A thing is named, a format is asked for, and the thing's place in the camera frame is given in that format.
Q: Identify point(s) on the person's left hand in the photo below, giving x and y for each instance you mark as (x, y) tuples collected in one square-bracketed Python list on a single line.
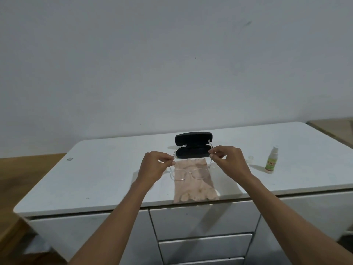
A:
[(150, 169)]

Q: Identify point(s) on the person's right hand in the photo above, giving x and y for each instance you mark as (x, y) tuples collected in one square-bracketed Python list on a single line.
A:
[(233, 162)]

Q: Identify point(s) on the person's left thumb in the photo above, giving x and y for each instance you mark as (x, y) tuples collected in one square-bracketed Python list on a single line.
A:
[(167, 163)]

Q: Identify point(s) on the person's right thumb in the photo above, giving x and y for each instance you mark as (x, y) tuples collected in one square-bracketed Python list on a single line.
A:
[(214, 156)]

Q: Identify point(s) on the clear frame eyeglasses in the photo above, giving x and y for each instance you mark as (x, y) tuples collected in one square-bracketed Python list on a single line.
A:
[(184, 177)]

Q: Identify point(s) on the person's left forearm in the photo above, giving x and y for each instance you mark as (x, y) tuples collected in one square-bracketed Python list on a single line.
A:
[(115, 226)]

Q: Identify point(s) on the person's right forearm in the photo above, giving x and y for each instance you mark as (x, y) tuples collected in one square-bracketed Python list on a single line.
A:
[(286, 218)]

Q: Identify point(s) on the black eyeglasses case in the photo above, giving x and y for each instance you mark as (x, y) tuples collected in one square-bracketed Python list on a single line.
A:
[(193, 138)]

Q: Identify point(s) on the clear plastic bottle cap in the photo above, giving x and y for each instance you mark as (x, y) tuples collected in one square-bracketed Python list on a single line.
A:
[(250, 159)]

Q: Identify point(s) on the beige cleaning cloth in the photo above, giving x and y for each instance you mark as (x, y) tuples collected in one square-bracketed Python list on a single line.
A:
[(193, 190)]

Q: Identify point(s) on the small white spray bottle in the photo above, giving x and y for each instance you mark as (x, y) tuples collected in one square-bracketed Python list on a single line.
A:
[(270, 162)]

